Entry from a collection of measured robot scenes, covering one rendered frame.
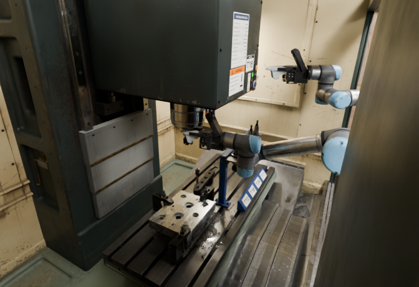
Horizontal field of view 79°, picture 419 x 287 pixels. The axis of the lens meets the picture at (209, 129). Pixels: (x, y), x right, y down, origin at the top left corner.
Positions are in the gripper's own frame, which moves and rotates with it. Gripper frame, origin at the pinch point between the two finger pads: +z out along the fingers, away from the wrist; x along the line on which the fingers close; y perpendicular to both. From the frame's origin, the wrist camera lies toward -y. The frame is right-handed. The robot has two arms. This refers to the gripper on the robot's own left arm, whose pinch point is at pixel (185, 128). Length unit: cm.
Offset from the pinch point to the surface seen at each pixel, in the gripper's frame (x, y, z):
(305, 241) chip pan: 37, 78, -64
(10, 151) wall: -29, 16, 85
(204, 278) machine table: -28, 55, -22
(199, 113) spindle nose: -3.5, -9.3, -8.5
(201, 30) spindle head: -14.2, -42.9, -14.0
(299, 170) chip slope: 94, 59, -54
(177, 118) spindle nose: -8.0, -7.4, -0.2
